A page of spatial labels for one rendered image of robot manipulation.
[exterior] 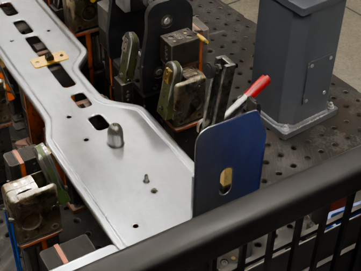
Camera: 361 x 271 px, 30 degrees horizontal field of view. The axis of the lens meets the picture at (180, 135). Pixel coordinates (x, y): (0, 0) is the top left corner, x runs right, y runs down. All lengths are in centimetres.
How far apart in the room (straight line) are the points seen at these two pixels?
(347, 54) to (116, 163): 239
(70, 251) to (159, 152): 28
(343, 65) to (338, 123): 155
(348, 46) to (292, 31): 194
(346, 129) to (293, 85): 23
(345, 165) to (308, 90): 131
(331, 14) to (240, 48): 54
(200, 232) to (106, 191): 82
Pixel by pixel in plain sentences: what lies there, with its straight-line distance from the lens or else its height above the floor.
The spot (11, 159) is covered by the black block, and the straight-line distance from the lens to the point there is 135.
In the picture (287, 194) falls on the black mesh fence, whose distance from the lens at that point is 47.
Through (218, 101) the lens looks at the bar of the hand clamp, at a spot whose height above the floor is 114.
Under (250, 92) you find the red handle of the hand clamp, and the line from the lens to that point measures 127.
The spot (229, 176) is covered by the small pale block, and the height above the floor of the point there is 103.
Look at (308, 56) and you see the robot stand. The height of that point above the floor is 94.
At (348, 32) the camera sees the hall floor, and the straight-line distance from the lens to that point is 374.
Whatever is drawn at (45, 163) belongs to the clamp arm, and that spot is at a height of 109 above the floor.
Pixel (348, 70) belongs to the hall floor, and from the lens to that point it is 343.
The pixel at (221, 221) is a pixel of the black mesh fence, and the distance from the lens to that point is 45.
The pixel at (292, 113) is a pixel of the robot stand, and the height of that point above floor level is 77.
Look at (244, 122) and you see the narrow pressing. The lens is 88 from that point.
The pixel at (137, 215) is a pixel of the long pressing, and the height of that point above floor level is 100.
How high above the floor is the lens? 188
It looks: 40 degrees down
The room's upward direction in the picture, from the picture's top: 1 degrees clockwise
